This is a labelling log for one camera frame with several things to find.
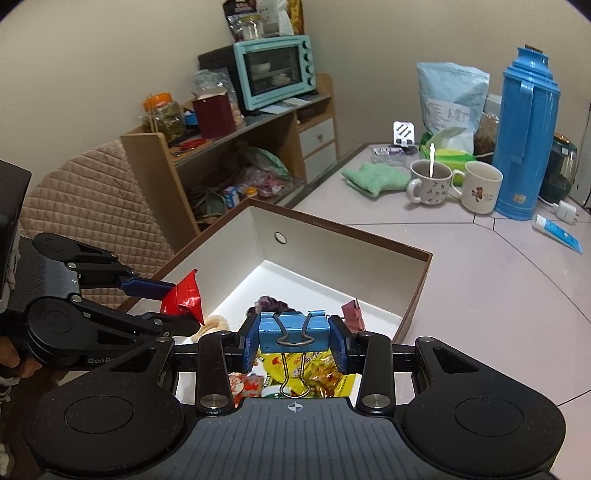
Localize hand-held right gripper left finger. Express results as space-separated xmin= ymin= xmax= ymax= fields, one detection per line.
xmin=108 ymin=313 xmax=260 ymax=416

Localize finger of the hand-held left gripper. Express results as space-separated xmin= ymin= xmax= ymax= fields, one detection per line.
xmin=74 ymin=296 xmax=201 ymax=369
xmin=68 ymin=242 xmax=177 ymax=302

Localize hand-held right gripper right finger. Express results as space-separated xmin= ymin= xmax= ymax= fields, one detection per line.
xmin=328 ymin=315 xmax=481 ymax=416

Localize large yellow snack packet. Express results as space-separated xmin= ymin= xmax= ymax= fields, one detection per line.
xmin=254 ymin=351 xmax=358 ymax=400

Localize red wrapper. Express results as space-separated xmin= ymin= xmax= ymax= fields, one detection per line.
xmin=160 ymin=269 xmax=207 ymax=325

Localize blue binder clip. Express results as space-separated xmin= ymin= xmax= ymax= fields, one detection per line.
xmin=257 ymin=311 xmax=331 ymax=398

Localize dark crinkled wrapper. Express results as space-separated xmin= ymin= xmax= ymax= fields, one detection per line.
xmin=254 ymin=295 xmax=296 ymax=317

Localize brown cardboard container box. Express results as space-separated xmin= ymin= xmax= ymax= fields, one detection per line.
xmin=117 ymin=198 xmax=434 ymax=402

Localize person's left hand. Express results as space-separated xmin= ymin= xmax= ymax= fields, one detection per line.
xmin=0 ymin=336 xmax=43 ymax=384

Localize dark red binder clip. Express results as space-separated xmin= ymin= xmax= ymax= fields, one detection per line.
xmin=341 ymin=298 xmax=365 ymax=330

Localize red white snack packet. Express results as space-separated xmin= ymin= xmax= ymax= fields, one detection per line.
xmin=228 ymin=371 xmax=264 ymax=402

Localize beige snack piece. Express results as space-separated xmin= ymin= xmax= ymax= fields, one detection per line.
xmin=191 ymin=315 xmax=232 ymax=343

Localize beige quilted chair cover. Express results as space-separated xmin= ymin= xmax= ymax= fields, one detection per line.
xmin=18 ymin=141 xmax=176 ymax=315

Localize wooden shelf unit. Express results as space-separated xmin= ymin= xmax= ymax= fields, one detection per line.
xmin=121 ymin=74 xmax=340 ymax=236

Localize pink plastic bag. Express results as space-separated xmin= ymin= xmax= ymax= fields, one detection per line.
xmin=240 ymin=168 xmax=287 ymax=197

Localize green towel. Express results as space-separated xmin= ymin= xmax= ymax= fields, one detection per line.
xmin=342 ymin=161 xmax=411 ymax=198

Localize jar with orange lid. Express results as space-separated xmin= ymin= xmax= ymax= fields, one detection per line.
xmin=142 ymin=92 xmax=185 ymax=144

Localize green plastic bag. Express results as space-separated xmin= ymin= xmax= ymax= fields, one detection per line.
xmin=240 ymin=147 xmax=291 ymax=181

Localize patterned white mug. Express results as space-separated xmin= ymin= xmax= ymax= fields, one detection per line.
xmin=406 ymin=159 xmax=465 ymax=206

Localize dark red box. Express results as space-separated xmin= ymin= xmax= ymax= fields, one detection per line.
xmin=191 ymin=90 xmax=236 ymax=139

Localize small clear plastic box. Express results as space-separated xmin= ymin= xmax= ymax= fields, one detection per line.
xmin=372 ymin=144 xmax=416 ymax=168

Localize white cartoon cup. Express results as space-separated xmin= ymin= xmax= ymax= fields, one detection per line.
xmin=450 ymin=161 xmax=504 ymax=215

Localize white blister card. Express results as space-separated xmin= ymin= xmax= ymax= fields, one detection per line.
xmin=392 ymin=121 xmax=416 ymax=147

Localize green tissue packet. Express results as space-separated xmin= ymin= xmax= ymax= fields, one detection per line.
xmin=419 ymin=129 xmax=477 ymax=188

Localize black box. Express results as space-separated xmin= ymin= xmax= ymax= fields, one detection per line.
xmin=198 ymin=44 xmax=238 ymax=93

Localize blue toothpaste tube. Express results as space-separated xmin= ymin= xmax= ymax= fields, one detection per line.
xmin=532 ymin=215 xmax=585 ymax=254

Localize teal toaster oven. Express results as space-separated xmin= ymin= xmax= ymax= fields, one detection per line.
xmin=233 ymin=34 xmax=318 ymax=112

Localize brown snack bag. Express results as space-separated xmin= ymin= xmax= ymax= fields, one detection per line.
xmin=473 ymin=111 xmax=500 ymax=158

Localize white charger plug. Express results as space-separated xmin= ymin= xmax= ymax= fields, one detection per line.
xmin=554 ymin=200 xmax=579 ymax=224

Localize light blue pouch bag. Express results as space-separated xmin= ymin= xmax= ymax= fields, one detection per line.
xmin=416 ymin=62 xmax=491 ymax=153

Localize blue thermos flask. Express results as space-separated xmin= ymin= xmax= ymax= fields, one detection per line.
xmin=492 ymin=46 xmax=563 ymax=221

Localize dark green kettle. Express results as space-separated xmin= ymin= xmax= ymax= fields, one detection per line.
xmin=540 ymin=134 xmax=579 ymax=201

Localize dark snack bag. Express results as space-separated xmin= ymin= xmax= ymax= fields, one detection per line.
xmin=223 ymin=0 xmax=259 ymax=40

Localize white snack bag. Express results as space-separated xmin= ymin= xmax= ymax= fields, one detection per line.
xmin=256 ymin=0 xmax=294 ymax=38

